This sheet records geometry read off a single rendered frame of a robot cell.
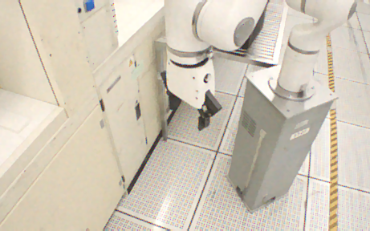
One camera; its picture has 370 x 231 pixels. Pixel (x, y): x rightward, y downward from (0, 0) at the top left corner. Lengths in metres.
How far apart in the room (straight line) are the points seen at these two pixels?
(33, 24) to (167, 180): 1.21
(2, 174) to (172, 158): 1.18
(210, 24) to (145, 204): 1.34
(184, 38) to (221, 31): 0.08
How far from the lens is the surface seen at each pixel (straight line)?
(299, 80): 1.11
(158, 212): 1.61
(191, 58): 0.49
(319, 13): 0.97
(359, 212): 1.89
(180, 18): 0.45
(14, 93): 1.11
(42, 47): 0.84
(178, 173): 1.74
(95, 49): 1.04
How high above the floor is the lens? 1.45
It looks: 44 degrees down
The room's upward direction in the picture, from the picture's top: straight up
